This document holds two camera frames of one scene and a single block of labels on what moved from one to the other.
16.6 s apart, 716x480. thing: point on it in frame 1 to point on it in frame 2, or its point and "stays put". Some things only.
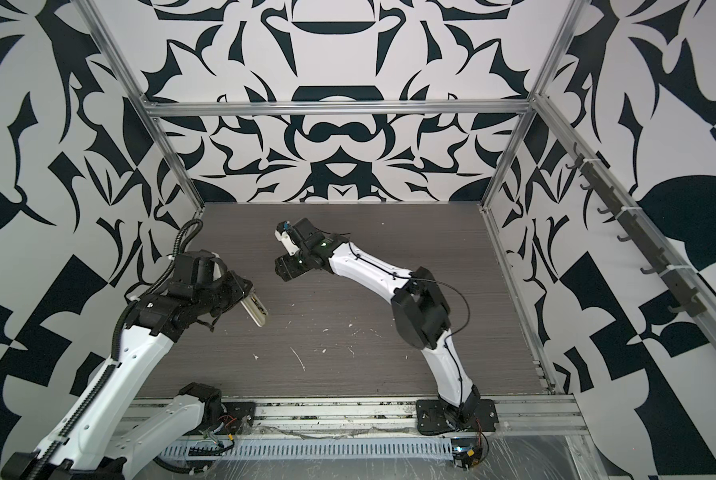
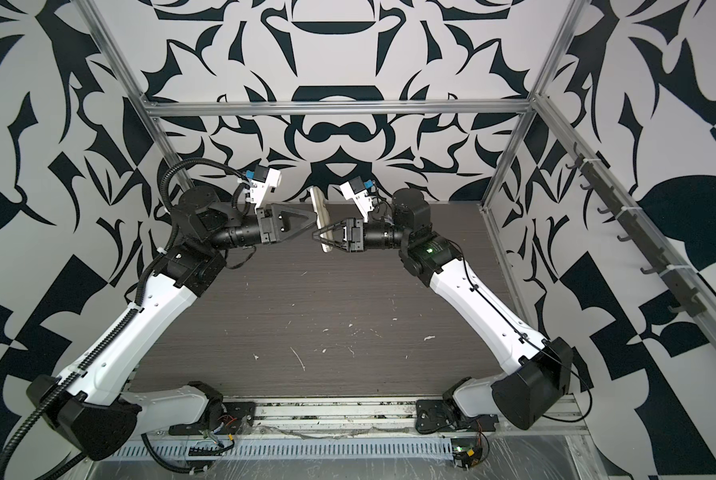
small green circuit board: x=466 y=452 stays put
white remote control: x=255 y=308 to x=323 y=215
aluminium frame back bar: x=329 y=108 stays put
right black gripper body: x=296 y=265 to x=360 y=229
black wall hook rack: x=618 y=206 stays put
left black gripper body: x=223 y=291 to x=265 y=235
